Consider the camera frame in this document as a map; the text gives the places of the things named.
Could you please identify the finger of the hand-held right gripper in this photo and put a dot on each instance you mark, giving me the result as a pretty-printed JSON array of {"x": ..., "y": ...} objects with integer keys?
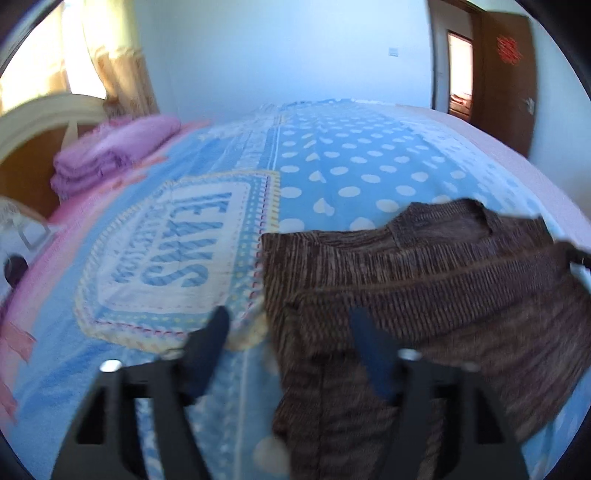
[{"x": 582, "y": 265}]

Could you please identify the pink dotted bedsheet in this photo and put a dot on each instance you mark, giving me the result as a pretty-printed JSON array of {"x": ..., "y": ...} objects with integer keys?
[{"x": 531, "y": 175}]

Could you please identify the cream and wood headboard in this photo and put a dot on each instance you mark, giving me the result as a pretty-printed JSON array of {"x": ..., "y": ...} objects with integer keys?
[{"x": 46, "y": 108}]

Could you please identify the folded pink quilt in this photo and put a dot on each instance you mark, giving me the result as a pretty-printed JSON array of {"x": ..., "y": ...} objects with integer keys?
[{"x": 115, "y": 147}]

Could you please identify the brown door frame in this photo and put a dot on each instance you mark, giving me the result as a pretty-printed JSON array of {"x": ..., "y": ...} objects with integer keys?
[{"x": 434, "y": 60}]

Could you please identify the grey patterned pillow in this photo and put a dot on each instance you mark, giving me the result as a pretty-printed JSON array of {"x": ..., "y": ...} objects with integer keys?
[{"x": 14, "y": 258}]

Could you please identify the red paper door decoration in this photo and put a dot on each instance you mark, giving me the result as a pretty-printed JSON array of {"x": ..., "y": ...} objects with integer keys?
[{"x": 509, "y": 49}]

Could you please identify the bed with blue patterned sheet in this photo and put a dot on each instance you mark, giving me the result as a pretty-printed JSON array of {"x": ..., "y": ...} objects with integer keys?
[{"x": 184, "y": 230}]

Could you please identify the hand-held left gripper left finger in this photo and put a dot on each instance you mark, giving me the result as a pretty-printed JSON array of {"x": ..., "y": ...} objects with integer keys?
[{"x": 205, "y": 355}]

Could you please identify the beige patterned curtain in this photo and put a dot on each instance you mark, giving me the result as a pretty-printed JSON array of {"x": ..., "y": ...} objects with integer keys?
[{"x": 120, "y": 60}]

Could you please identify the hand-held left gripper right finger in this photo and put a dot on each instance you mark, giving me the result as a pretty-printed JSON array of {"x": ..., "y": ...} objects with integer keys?
[{"x": 374, "y": 360}]

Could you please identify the red patterned sofa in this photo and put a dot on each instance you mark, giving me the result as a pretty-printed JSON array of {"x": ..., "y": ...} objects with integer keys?
[{"x": 461, "y": 105}]

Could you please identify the brown knit sweater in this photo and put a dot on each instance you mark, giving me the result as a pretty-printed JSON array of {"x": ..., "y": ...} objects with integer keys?
[{"x": 415, "y": 286}]

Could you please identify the brown wooden door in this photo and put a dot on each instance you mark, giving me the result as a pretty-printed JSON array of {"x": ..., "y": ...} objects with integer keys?
[{"x": 498, "y": 101}]

